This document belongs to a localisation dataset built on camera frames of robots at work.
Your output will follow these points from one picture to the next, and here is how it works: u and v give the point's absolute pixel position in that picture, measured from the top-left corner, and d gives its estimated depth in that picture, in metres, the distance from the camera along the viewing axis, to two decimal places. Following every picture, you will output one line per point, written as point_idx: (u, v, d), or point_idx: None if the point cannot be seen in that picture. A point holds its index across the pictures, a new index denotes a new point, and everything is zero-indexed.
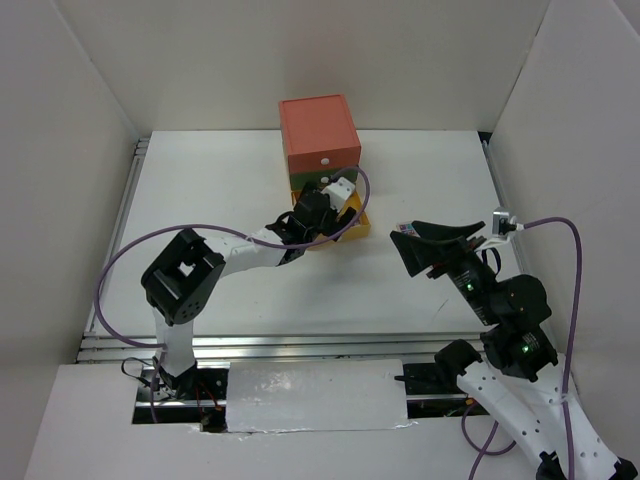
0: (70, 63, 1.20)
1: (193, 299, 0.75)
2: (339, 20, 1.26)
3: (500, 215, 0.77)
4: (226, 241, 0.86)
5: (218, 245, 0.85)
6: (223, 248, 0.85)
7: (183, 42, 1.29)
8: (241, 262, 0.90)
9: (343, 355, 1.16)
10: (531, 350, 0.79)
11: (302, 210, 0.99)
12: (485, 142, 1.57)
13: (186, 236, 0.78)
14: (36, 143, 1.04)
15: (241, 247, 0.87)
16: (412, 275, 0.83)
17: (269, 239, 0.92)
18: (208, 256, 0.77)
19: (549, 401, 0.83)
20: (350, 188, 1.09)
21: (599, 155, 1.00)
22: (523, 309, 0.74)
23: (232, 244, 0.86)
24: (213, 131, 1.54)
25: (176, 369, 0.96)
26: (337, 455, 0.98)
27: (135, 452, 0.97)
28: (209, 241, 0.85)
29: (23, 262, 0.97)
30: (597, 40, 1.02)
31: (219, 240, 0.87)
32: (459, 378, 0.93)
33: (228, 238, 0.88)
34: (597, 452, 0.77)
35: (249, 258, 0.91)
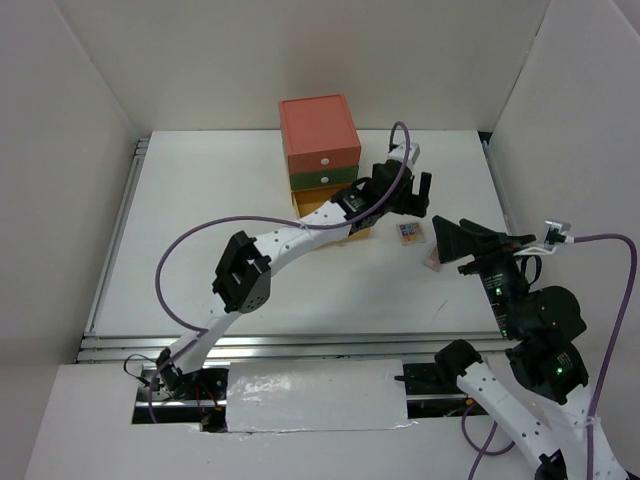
0: (70, 62, 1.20)
1: (253, 296, 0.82)
2: (340, 21, 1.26)
3: (550, 224, 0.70)
4: (278, 237, 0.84)
5: (270, 243, 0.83)
6: (276, 247, 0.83)
7: (184, 41, 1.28)
8: (299, 252, 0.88)
9: (343, 355, 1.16)
10: (565, 371, 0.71)
11: (380, 176, 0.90)
12: (485, 142, 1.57)
13: (239, 241, 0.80)
14: (36, 143, 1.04)
15: (294, 241, 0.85)
16: (444, 261, 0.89)
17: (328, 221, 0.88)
18: (257, 261, 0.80)
19: (573, 424, 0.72)
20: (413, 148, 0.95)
21: (599, 155, 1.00)
22: (554, 324, 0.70)
23: (285, 239, 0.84)
24: (214, 131, 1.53)
25: (187, 367, 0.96)
26: (337, 455, 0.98)
27: (135, 453, 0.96)
28: (260, 240, 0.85)
29: (23, 263, 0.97)
30: (597, 41, 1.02)
31: (271, 237, 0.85)
32: (459, 379, 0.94)
33: (278, 233, 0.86)
34: (610, 470, 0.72)
35: (306, 247, 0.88)
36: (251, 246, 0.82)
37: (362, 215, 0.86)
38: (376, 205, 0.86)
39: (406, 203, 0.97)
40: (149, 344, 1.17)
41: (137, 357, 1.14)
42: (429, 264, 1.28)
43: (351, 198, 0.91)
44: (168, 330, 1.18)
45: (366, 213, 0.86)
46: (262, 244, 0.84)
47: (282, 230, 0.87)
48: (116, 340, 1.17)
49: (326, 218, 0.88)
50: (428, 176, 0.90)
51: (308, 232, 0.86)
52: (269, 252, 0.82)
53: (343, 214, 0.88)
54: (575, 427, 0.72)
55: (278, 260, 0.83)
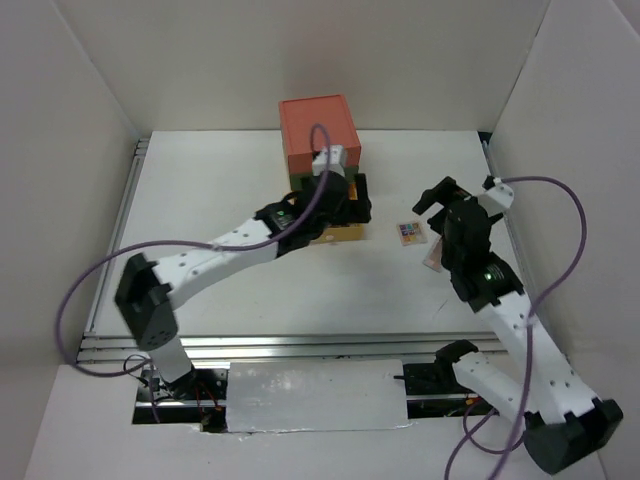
0: (70, 62, 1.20)
1: (156, 330, 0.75)
2: (340, 21, 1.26)
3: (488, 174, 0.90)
4: (184, 261, 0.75)
5: (174, 268, 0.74)
6: (182, 272, 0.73)
7: (183, 41, 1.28)
8: (212, 278, 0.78)
9: (343, 355, 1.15)
10: (495, 278, 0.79)
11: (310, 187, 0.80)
12: (485, 142, 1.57)
13: (136, 264, 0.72)
14: (36, 143, 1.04)
15: (204, 265, 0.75)
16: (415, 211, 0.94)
17: (248, 241, 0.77)
18: (150, 293, 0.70)
19: (513, 327, 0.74)
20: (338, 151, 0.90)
21: (600, 155, 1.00)
22: (460, 219, 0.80)
23: (193, 263, 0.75)
24: (213, 131, 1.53)
25: (172, 376, 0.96)
26: (337, 456, 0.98)
27: (136, 453, 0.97)
28: (164, 262, 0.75)
29: (23, 264, 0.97)
30: (597, 40, 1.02)
31: (176, 260, 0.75)
32: (455, 366, 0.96)
33: (187, 255, 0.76)
34: (569, 382, 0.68)
35: (220, 272, 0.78)
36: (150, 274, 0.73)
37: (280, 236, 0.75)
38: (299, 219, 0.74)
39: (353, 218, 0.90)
40: None
41: (137, 357, 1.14)
42: (429, 264, 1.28)
43: (278, 215, 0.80)
44: None
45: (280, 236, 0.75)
46: (167, 267, 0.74)
47: (192, 252, 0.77)
48: (116, 340, 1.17)
49: (246, 237, 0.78)
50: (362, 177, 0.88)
51: (222, 254, 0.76)
52: (171, 279, 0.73)
53: (266, 234, 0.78)
54: (515, 330, 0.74)
55: (182, 287, 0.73)
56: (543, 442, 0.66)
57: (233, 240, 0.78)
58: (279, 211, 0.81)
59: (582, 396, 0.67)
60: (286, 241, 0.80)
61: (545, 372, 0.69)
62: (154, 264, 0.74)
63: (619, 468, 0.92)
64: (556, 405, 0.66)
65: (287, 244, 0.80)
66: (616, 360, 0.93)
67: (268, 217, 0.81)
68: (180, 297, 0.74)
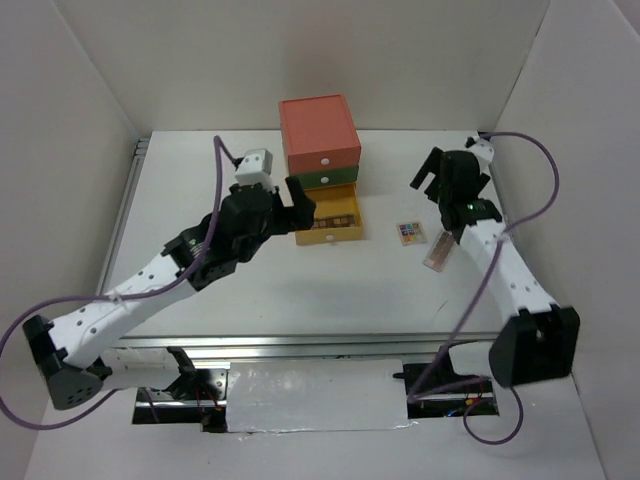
0: (70, 62, 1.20)
1: (68, 392, 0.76)
2: (340, 21, 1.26)
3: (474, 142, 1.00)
4: (82, 321, 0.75)
5: (72, 329, 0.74)
6: (79, 332, 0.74)
7: (184, 42, 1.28)
8: (120, 329, 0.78)
9: (343, 355, 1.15)
10: (477, 207, 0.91)
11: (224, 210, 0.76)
12: (485, 142, 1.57)
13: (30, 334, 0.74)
14: (37, 143, 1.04)
15: (103, 320, 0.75)
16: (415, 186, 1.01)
17: (153, 284, 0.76)
18: (45, 362, 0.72)
19: (485, 242, 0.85)
20: (260, 157, 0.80)
21: (599, 155, 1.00)
22: (449, 157, 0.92)
23: (92, 321, 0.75)
24: (213, 131, 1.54)
25: (163, 383, 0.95)
26: (337, 456, 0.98)
27: (136, 453, 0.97)
28: (63, 323, 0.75)
29: (22, 264, 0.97)
30: (596, 40, 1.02)
31: (75, 318, 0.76)
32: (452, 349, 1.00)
33: (87, 311, 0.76)
34: (530, 288, 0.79)
35: (127, 322, 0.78)
36: (45, 338, 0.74)
37: (187, 272, 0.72)
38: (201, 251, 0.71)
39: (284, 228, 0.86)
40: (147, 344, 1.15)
41: None
42: (429, 264, 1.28)
43: (192, 243, 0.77)
44: (167, 331, 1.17)
45: (189, 272, 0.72)
46: (65, 328, 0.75)
47: (92, 306, 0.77)
48: None
49: (148, 281, 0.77)
50: (292, 179, 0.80)
51: (123, 305, 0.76)
52: (67, 343, 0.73)
53: (174, 272, 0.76)
54: (486, 245, 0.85)
55: (80, 348, 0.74)
56: (504, 341, 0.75)
57: (136, 285, 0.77)
58: (193, 239, 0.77)
59: (540, 299, 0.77)
60: (203, 271, 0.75)
61: (509, 277, 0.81)
62: (51, 328, 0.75)
63: (620, 468, 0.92)
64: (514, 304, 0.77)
65: (206, 274, 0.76)
66: (617, 360, 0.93)
67: (179, 249, 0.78)
68: (85, 355, 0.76)
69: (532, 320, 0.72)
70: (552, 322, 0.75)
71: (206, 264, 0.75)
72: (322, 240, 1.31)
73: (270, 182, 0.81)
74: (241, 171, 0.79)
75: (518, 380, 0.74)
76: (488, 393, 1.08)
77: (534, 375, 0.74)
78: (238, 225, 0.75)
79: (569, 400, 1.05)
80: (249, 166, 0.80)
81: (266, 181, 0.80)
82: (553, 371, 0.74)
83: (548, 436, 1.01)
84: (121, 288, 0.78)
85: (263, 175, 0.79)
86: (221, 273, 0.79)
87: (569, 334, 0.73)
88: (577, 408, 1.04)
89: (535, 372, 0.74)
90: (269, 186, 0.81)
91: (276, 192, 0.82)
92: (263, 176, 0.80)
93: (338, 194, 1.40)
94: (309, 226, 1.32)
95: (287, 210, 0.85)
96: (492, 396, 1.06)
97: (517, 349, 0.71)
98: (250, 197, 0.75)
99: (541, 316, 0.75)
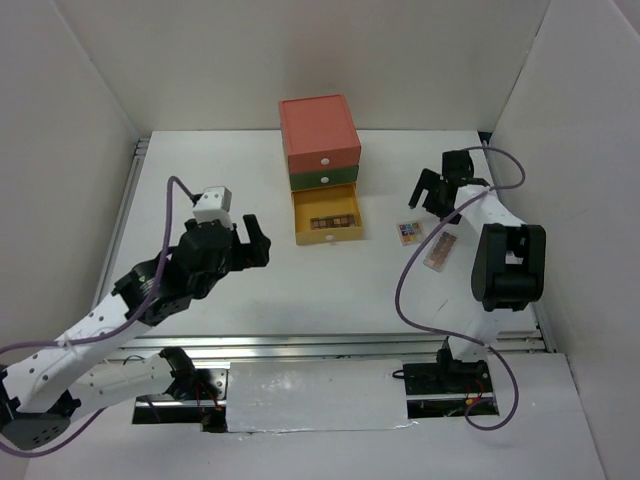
0: (70, 62, 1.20)
1: (29, 436, 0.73)
2: (339, 21, 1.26)
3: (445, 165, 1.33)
4: (32, 367, 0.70)
5: (22, 378, 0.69)
6: (29, 381, 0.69)
7: (184, 41, 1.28)
8: (74, 373, 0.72)
9: (343, 355, 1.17)
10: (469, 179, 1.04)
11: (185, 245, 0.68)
12: (485, 142, 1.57)
13: None
14: (37, 143, 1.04)
15: (53, 368, 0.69)
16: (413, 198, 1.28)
17: (104, 327, 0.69)
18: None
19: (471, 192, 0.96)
20: (219, 194, 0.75)
21: (599, 155, 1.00)
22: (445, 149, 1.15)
23: (43, 368, 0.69)
24: (213, 131, 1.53)
25: (159, 388, 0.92)
26: (337, 455, 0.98)
27: (135, 453, 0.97)
28: (15, 369, 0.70)
29: (22, 264, 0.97)
30: (596, 40, 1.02)
31: (26, 364, 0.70)
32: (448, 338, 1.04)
33: (37, 357, 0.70)
34: (504, 214, 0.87)
35: (81, 366, 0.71)
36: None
37: (138, 310, 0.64)
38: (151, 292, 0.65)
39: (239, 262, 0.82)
40: (147, 344, 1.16)
41: (135, 357, 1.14)
42: (429, 264, 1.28)
43: (141, 280, 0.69)
44: (167, 331, 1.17)
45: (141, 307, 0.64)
46: (16, 376, 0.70)
47: (43, 350, 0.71)
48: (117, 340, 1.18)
49: (100, 323, 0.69)
50: (250, 216, 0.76)
51: (73, 351, 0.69)
52: (19, 391, 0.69)
53: (123, 313, 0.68)
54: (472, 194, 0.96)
55: (32, 397, 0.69)
56: (480, 256, 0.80)
57: (87, 328, 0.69)
58: (144, 274, 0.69)
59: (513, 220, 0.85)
60: (155, 307, 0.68)
61: (488, 208, 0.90)
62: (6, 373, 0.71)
63: (619, 467, 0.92)
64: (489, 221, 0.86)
65: (157, 310, 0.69)
66: (617, 360, 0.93)
67: (129, 285, 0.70)
68: (39, 402, 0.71)
69: (501, 230, 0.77)
70: (525, 245, 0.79)
71: (158, 300, 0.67)
72: (322, 240, 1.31)
73: (228, 219, 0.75)
74: (198, 207, 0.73)
75: (493, 291, 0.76)
76: (489, 393, 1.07)
77: (508, 289, 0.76)
78: (195, 263, 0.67)
79: (569, 399, 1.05)
80: (207, 203, 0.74)
81: (224, 218, 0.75)
82: (526, 287, 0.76)
83: (548, 435, 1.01)
84: (73, 330, 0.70)
85: (222, 212, 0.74)
86: (174, 309, 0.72)
87: (539, 248, 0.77)
88: (577, 407, 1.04)
89: (509, 284, 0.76)
90: (227, 222, 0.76)
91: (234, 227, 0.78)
92: (222, 214, 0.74)
93: (338, 194, 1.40)
94: (309, 227, 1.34)
95: (245, 246, 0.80)
96: (490, 395, 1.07)
97: (489, 255, 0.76)
98: (209, 233, 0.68)
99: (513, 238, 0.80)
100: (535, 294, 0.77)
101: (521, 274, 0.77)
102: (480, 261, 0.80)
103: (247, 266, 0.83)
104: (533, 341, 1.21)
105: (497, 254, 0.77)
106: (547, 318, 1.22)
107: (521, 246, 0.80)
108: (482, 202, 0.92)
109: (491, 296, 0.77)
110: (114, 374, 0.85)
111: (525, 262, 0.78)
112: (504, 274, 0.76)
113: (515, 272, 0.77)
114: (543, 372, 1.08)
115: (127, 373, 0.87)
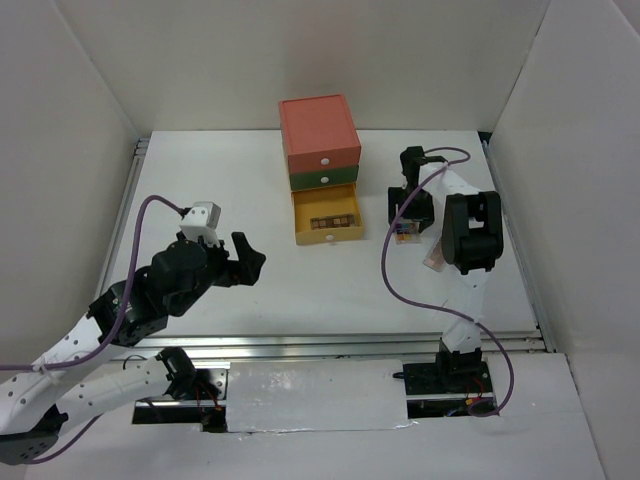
0: (70, 62, 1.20)
1: (17, 454, 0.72)
2: (339, 20, 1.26)
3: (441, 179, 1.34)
4: (12, 391, 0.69)
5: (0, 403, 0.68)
6: (8, 404, 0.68)
7: (183, 41, 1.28)
8: (52, 395, 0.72)
9: (343, 355, 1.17)
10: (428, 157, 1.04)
11: (158, 267, 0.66)
12: (485, 143, 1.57)
13: None
14: (37, 144, 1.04)
15: (32, 391, 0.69)
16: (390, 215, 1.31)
17: (78, 351, 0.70)
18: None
19: (430, 171, 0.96)
20: (207, 210, 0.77)
21: (599, 156, 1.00)
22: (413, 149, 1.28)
23: (21, 391, 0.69)
24: (213, 131, 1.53)
25: (157, 390, 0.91)
26: (337, 455, 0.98)
27: (137, 452, 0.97)
28: None
29: (21, 264, 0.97)
30: (597, 40, 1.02)
31: (5, 389, 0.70)
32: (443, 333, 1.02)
33: (16, 379, 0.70)
34: (463, 186, 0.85)
35: (57, 390, 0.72)
36: None
37: (108, 335, 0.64)
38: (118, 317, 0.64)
39: (227, 278, 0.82)
40: (148, 344, 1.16)
41: (136, 357, 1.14)
42: (429, 264, 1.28)
43: (115, 302, 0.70)
44: (167, 330, 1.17)
45: (113, 330, 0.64)
46: None
47: (22, 375, 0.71)
48: None
49: (75, 346, 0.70)
50: (238, 234, 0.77)
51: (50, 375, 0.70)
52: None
53: (97, 338, 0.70)
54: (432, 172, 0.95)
55: (13, 420, 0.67)
56: (445, 224, 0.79)
57: (62, 352, 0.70)
58: (118, 296, 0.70)
59: (470, 189, 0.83)
60: (129, 329, 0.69)
61: (447, 182, 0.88)
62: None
63: (619, 467, 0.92)
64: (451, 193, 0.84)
65: (131, 332, 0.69)
66: (617, 360, 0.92)
67: (102, 309, 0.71)
68: (22, 423, 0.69)
69: (462, 200, 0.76)
70: (483, 210, 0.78)
71: (132, 322, 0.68)
72: (322, 240, 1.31)
73: (215, 236, 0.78)
74: (185, 222, 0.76)
75: (460, 255, 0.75)
76: (489, 393, 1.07)
77: (473, 251, 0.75)
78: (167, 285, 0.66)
79: (570, 399, 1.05)
80: (194, 218, 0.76)
81: (209, 235, 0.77)
82: (491, 247, 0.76)
83: (548, 435, 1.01)
84: (49, 354, 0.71)
85: (207, 229, 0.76)
86: (150, 331, 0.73)
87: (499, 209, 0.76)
88: (577, 407, 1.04)
89: (475, 246, 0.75)
90: (213, 238, 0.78)
91: (220, 246, 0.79)
92: (207, 230, 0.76)
93: (338, 194, 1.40)
94: (309, 228, 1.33)
95: (232, 263, 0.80)
96: (490, 396, 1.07)
97: (452, 222, 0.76)
98: (182, 253, 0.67)
99: (473, 204, 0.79)
100: (498, 252, 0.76)
101: (484, 236, 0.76)
102: (445, 230, 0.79)
103: (234, 282, 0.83)
104: (533, 341, 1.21)
105: (459, 222, 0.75)
106: (547, 318, 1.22)
107: (481, 212, 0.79)
108: (443, 176, 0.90)
109: (458, 259, 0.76)
110: (106, 384, 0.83)
111: (486, 225, 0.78)
112: (469, 238, 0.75)
113: (477, 235, 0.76)
114: (544, 372, 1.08)
115: (120, 381, 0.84)
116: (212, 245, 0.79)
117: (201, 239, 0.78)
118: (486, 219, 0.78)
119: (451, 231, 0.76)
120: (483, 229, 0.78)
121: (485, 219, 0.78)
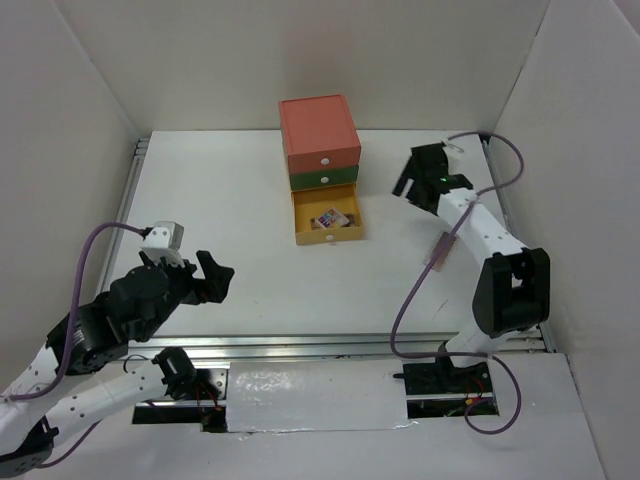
0: (70, 63, 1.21)
1: (9, 469, 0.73)
2: (340, 20, 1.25)
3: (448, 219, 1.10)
4: None
5: None
6: None
7: (183, 41, 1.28)
8: (26, 424, 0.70)
9: (343, 355, 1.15)
10: (450, 179, 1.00)
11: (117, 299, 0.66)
12: (485, 142, 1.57)
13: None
14: (37, 144, 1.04)
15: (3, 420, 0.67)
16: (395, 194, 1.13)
17: (39, 382, 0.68)
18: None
19: (458, 206, 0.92)
20: (169, 230, 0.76)
21: (599, 155, 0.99)
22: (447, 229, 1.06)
23: None
24: (212, 131, 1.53)
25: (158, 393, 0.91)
26: (336, 455, 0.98)
27: (137, 452, 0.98)
28: None
29: (21, 264, 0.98)
30: (597, 40, 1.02)
31: None
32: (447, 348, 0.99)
33: None
34: (502, 236, 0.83)
35: (30, 418, 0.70)
36: None
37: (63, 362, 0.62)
38: (68, 344, 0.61)
39: (193, 296, 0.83)
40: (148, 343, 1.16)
41: (136, 357, 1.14)
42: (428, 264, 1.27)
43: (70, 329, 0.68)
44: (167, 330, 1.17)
45: (65, 358, 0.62)
46: None
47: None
48: None
49: (37, 376, 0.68)
50: (203, 254, 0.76)
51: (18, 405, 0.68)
52: None
53: (54, 368, 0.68)
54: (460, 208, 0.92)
55: None
56: (482, 288, 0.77)
57: (25, 384, 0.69)
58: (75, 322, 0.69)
59: (512, 243, 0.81)
60: (85, 357, 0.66)
61: (483, 230, 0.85)
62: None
63: (618, 467, 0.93)
64: (490, 250, 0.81)
65: (88, 360, 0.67)
66: (617, 360, 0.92)
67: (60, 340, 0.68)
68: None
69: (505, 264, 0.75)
70: (526, 268, 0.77)
71: (88, 350, 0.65)
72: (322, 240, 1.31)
73: (177, 255, 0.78)
74: (147, 243, 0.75)
75: (499, 321, 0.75)
76: (489, 393, 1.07)
77: (515, 317, 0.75)
78: (127, 312, 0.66)
79: (570, 400, 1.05)
80: (156, 240, 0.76)
81: (171, 256, 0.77)
82: (532, 311, 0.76)
83: (547, 436, 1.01)
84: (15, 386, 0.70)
85: (170, 251, 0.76)
86: (108, 358, 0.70)
87: (544, 276, 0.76)
88: (576, 408, 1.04)
89: (516, 313, 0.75)
90: (176, 257, 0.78)
91: (186, 264, 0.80)
92: (169, 251, 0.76)
93: (338, 193, 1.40)
94: (309, 227, 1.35)
95: (199, 282, 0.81)
96: (490, 395, 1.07)
97: (496, 293, 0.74)
98: (142, 282, 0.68)
99: (514, 261, 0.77)
100: (541, 315, 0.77)
101: (524, 302, 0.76)
102: (482, 292, 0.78)
103: (201, 299, 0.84)
104: (533, 341, 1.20)
105: (505, 294, 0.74)
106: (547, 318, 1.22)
107: (523, 269, 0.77)
108: (472, 220, 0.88)
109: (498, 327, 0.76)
110: (97, 394, 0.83)
111: (529, 287, 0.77)
112: (510, 307, 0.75)
113: (520, 302, 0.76)
114: (544, 372, 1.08)
115: (112, 390, 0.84)
116: (177, 266, 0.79)
117: (164, 259, 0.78)
118: (529, 279, 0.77)
119: (492, 301, 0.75)
120: (525, 290, 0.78)
121: (527, 282, 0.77)
